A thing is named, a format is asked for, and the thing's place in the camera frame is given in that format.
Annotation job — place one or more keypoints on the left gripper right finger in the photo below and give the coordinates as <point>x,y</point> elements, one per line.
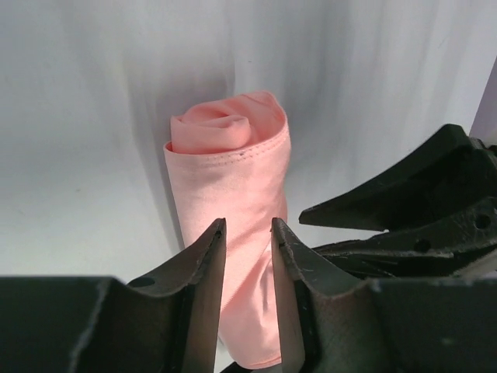
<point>330,321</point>

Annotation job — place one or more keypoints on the pink satin napkin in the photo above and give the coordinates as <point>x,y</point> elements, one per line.
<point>228,159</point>

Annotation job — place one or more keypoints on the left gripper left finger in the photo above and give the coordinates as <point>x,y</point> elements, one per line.
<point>163,321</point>

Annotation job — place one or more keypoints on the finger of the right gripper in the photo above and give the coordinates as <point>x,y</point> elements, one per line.
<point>463,244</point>
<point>446,174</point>

